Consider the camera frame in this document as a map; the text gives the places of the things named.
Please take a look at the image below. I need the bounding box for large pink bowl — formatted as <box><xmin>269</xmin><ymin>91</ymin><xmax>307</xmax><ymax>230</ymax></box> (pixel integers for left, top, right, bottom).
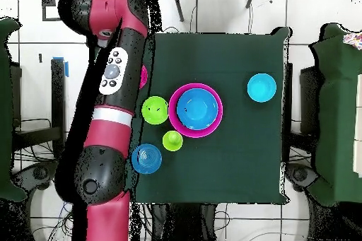
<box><xmin>168</xmin><ymin>83</ymin><xmax>224</xmax><ymax>139</ymax></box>

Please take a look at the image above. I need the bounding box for large blue bowl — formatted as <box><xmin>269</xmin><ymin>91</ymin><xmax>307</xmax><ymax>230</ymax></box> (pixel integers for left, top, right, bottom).
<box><xmin>176</xmin><ymin>88</ymin><xmax>221</xmax><ymax>131</ymax></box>

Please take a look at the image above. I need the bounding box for lime green cup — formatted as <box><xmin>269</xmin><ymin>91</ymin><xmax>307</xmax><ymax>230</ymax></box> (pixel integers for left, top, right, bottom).
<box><xmin>162</xmin><ymin>130</ymin><xmax>185</xmax><ymax>153</ymax></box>

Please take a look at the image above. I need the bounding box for small green bowl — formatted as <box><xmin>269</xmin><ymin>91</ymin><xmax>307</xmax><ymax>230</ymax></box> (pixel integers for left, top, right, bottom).
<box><xmin>141</xmin><ymin>95</ymin><xmax>170</xmax><ymax>126</ymax></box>

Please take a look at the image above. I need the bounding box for medium blue bowl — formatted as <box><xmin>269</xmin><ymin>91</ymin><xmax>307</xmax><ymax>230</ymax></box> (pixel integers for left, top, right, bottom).
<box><xmin>131</xmin><ymin>143</ymin><xmax>163</xmax><ymax>175</ymax></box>

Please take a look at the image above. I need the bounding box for small red-pink bowl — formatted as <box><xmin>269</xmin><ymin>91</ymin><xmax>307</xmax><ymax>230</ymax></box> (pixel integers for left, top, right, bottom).
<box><xmin>139</xmin><ymin>64</ymin><xmax>149</xmax><ymax>90</ymax></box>

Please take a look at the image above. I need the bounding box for dark green table cloth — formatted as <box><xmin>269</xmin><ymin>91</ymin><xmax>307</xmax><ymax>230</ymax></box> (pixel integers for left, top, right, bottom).
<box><xmin>129</xmin><ymin>25</ymin><xmax>291</xmax><ymax>205</ymax></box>

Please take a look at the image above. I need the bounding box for small light blue bowl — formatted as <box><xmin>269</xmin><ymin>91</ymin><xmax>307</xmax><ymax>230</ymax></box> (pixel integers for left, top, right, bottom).
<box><xmin>247</xmin><ymin>73</ymin><xmax>278</xmax><ymax>103</ymax></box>

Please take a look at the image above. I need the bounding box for black wheel base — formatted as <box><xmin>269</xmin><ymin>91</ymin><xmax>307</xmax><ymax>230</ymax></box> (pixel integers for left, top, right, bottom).
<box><xmin>285</xmin><ymin>161</ymin><xmax>317</xmax><ymax>190</ymax></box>
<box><xmin>22</xmin><ymin>161</ymin><xmax>59</xmax><ymax>190</ymax></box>

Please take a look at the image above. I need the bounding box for green covered side table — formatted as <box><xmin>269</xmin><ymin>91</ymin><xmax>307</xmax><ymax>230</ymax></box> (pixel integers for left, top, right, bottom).
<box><xmin>0</xmin><ymin>17</ymin><xmax>26</xmax><ymax>202</ymax></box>
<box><xmin>310</xmin><ymin>23</ymin><xmax>362</xmax><ymax>207</ymax></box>

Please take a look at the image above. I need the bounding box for multicoloured patterned object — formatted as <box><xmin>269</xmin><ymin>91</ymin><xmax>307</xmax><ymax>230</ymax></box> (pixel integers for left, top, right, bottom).
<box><xmin>343</xmin><ymin>31</ymin><xmax>362</xmax><ymax>50</ymax></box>

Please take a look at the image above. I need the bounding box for tangle of black cables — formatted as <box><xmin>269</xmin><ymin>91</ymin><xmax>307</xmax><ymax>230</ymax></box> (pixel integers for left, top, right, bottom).
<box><xmin>13</xmin><ymin>117</ymin><xmax>86</xmax><ymax>241</ymax></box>

